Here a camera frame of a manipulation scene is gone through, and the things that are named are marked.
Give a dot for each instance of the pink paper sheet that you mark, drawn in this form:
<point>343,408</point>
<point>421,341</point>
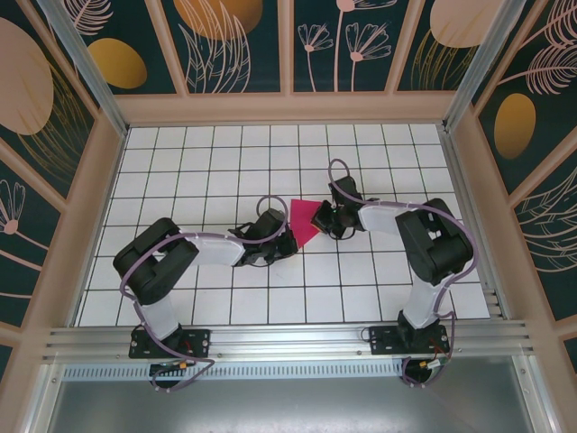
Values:
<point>303,221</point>

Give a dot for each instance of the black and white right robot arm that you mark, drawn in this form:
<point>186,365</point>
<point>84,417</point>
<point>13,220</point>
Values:
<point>437,243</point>

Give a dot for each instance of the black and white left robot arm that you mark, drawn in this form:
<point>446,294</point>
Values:
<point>153,266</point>

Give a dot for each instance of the small controller board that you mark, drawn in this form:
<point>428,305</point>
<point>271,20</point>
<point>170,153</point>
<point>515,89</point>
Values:
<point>178,366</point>
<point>435,364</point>

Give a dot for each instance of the aluminium mounting rail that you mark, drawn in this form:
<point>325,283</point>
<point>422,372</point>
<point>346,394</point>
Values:
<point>288,338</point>

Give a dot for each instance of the aluminium side rail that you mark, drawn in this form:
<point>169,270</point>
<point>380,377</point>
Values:
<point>469,216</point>

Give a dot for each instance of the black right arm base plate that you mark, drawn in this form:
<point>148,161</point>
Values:
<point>383,340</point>

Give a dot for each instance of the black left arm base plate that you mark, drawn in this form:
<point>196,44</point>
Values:
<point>198,343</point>

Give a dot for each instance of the aluminium corner post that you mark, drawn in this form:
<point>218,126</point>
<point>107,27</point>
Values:
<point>90,76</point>
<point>478,58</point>

